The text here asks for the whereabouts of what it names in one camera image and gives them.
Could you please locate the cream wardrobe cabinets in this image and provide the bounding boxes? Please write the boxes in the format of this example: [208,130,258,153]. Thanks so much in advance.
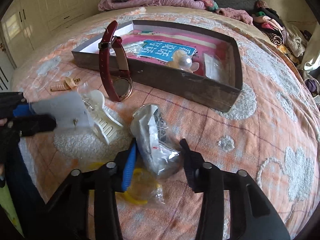
[0,0,111,91]

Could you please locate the pink crumpled blanket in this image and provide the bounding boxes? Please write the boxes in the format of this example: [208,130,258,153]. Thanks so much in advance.
[98,0,206,11]

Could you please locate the white large hair claw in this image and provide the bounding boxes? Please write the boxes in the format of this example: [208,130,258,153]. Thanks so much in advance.
[84,90,123,145]

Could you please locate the red strap wristwatch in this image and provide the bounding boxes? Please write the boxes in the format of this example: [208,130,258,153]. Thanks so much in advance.
[98,21,133,102]

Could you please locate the orange floral bed quilt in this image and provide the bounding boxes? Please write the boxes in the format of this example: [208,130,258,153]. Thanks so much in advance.
[11,7,319,239]

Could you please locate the pile of clothes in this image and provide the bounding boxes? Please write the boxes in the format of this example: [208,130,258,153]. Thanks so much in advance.
[252,0,319,96]

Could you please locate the clear bag of jewelry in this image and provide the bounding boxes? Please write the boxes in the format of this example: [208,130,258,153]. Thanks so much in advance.
[130,103,183,180]

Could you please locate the pink knitted garment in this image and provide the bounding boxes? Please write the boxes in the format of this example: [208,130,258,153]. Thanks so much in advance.
[215,8,253,25]

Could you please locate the yellow item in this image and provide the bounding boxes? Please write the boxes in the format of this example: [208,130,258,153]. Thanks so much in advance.
[87,160,166,205]

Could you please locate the blue earring card packet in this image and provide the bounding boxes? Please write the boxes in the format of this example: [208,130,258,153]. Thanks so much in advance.
[31,92,94,131]

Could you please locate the clear plastic packet in box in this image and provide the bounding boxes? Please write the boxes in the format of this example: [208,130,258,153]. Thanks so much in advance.
[203,53,229,84]

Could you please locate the shallow cardboard box tray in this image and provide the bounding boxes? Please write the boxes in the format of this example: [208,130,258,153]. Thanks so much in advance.
[72,20,242,112]

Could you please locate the beige spiral hair clip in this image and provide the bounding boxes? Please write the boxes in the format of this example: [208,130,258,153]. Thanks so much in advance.
[50,77,81,92]

